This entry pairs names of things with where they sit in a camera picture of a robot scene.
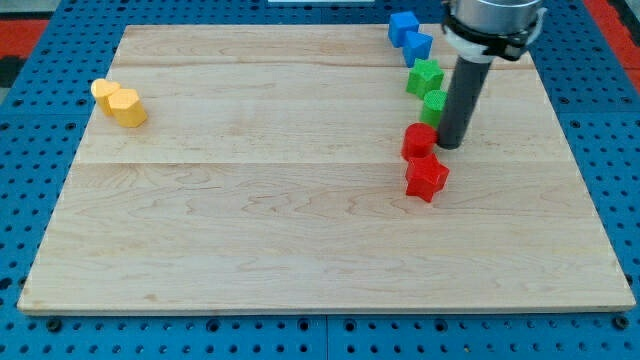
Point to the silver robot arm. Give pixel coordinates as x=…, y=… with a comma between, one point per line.
x=482, y=30

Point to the red star block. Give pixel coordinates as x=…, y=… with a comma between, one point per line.
x=425, y=177

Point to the green star block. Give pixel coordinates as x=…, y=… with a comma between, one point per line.
x=424, y=76

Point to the wooden board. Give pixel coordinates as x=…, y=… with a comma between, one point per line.
x=268, y=179

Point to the red cylinder block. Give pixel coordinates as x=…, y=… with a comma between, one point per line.
x=419, y=141

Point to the green cylinder block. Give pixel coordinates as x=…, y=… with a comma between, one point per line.
x=433, y=105

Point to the blue pentagon block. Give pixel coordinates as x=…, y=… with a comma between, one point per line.
x=416, y=45

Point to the blue cube block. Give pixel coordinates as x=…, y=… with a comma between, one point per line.
x=399, y=24

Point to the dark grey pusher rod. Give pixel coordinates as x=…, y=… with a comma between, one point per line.
x=463, y=93

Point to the yellow hexagon block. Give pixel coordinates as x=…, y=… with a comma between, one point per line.
x=127, y=108

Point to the yellow heart block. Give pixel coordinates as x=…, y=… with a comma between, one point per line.
x=101, y=89

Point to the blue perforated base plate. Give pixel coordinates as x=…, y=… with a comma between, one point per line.
x=53, y=49

